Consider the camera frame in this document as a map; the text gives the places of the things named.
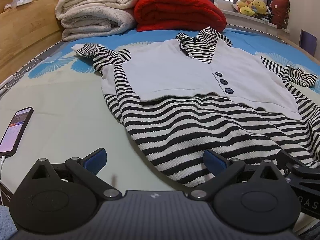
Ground striped black white hooded top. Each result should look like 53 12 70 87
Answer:
73 27 319 187

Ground blue cream patterned bed mat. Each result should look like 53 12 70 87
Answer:
0 27 320 235

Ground smartphone in black case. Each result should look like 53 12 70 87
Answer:
0 107 34 158

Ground purple box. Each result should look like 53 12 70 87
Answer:
299 30 317 56

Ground wooden headboard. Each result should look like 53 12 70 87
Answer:
1 0 63 81

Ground folded cream quilt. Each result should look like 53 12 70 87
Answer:
55 0 138 41

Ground yellow plush toys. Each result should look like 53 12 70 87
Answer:
233 0 272 19

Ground red folded blanket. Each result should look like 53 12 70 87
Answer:
134 0 227 31

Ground dark red plush toy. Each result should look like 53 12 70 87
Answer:
270 0 290 29

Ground white charging cable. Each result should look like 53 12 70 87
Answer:
0 155 7 207

